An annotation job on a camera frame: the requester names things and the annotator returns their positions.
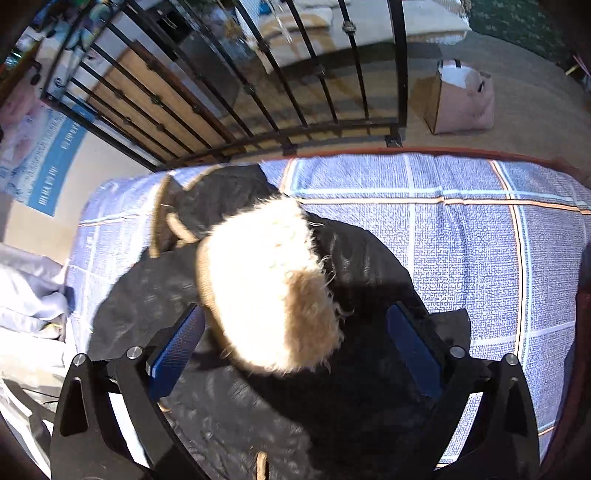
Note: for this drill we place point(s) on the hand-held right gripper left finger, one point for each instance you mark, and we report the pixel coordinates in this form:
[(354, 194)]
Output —
[(178, 341)]

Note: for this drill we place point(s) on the wooden board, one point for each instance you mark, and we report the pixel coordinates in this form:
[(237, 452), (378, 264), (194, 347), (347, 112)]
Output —
[(152, 92)]

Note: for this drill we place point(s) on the blue plaid bed sheet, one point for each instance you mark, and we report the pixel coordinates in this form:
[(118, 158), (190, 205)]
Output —
[(461, 240)]

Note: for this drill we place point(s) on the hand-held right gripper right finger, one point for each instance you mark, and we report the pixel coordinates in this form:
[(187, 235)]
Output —
[(415, 346)]

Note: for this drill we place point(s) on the cream folded blanket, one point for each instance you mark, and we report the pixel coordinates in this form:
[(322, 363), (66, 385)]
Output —
[(314, 11)]

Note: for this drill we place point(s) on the black fur-lined jacket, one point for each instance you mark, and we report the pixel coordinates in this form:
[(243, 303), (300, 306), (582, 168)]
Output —
[(369, 415)]

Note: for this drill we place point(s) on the green patterned cloth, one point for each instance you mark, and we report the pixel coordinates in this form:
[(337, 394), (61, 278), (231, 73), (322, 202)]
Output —
[(517, 23)]

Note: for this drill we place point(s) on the white folded quilt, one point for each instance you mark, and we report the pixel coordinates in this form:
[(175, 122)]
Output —
[(32, 369)]

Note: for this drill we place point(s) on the wall poster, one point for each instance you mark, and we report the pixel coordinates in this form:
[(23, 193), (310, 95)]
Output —
[(41, 161)]

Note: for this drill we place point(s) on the paper shopping bag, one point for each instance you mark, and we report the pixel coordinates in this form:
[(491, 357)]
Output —
[(457, 106)]

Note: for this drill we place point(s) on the white pillow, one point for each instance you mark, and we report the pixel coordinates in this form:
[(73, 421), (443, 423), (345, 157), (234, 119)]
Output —
[(27, 295)]

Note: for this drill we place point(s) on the black iron railing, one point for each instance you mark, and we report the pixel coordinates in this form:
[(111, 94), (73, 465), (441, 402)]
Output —
[(399, 69)]

